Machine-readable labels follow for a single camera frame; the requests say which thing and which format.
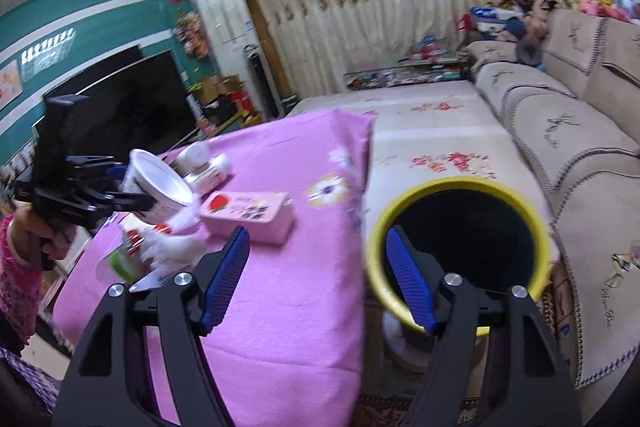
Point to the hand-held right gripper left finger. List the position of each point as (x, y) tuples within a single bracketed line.
[(227, 277)]

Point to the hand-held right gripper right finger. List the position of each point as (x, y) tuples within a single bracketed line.
[(407, 277)]

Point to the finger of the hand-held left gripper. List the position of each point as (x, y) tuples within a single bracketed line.
[(95, 163), (125, 201)]

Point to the white paper cup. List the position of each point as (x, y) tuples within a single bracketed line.
[(160, 187)]

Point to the black bin with yellow rim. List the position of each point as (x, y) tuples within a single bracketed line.
[(374, 257)]

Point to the green and white drink bottle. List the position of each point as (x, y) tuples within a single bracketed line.
[(122, 261)]

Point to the white foam net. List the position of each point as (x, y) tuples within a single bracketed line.
[(170, 252)]

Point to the pink carton box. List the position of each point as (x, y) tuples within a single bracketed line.
[(250, 218)]

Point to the white plastic bottle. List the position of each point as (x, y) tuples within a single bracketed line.
[(212, 174)]

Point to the person's left forearm pink sleeve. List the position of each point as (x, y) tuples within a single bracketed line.
[(15, 292)]

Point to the person's left hand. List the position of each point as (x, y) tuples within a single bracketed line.
[(56, 243)]

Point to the black television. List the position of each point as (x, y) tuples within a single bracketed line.
[(130, 97)]

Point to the pink floral tablecloth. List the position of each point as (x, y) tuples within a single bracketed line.
[(300, 297)]

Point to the white round jar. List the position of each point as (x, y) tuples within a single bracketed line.
[(192, 155)]

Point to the open cardboard boxes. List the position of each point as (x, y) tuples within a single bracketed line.
[(215, 88)]

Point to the cream floral mat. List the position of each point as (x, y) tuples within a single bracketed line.
[(425, 127)]

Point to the red canister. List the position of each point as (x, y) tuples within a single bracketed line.
[(242, 102)]

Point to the hanging flower decoration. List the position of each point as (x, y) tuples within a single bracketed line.
[(191, 34)]

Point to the black tower fan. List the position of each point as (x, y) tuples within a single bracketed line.
[(256, 77)]

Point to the white refrigerator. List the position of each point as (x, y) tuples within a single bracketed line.
[(225, 22)]

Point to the person's purple patterned clothing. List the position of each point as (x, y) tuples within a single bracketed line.
[(27, 382)]

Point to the beige sofa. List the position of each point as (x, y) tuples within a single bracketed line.
[(575, 147)]

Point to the pile of books and toys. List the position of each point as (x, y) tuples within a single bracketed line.
[(415, 64)]

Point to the blue round ball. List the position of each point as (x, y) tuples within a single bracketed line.
[(514, 27)]

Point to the blue and white pack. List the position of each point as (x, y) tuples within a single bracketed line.
[(487, 13)]

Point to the cream lace curtain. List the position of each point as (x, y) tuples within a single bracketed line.
[(350, 7)]

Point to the pink plush toy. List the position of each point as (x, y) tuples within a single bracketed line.
[(537, 19)]

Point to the pale wall picture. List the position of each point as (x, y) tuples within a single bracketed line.
[(10, 83)]

